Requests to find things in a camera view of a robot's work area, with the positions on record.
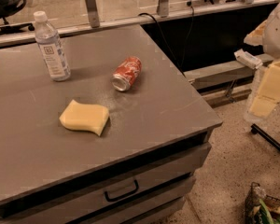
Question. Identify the small white packet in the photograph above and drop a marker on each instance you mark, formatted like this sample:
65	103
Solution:
247	59

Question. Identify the clear plastic water bottle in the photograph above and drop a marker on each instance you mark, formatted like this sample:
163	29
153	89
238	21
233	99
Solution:
49	42

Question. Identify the yellow sponge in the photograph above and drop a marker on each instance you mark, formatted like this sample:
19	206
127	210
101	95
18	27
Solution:
84	117

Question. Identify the grey drawer cabinet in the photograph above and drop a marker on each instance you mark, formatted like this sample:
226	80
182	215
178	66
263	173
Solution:
118	142

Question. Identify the red soda can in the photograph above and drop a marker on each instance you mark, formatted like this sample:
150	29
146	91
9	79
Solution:
126	73

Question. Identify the black drawer handle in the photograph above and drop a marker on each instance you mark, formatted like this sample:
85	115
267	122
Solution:
121	190

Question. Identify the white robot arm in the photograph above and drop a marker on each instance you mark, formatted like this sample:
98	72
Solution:
267	34

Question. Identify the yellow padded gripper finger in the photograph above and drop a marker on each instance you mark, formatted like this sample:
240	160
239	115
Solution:
268	93

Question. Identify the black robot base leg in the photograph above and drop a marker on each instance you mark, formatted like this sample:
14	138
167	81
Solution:
255	129

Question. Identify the wire basket with snack bags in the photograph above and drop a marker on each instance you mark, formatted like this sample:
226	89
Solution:
261	208

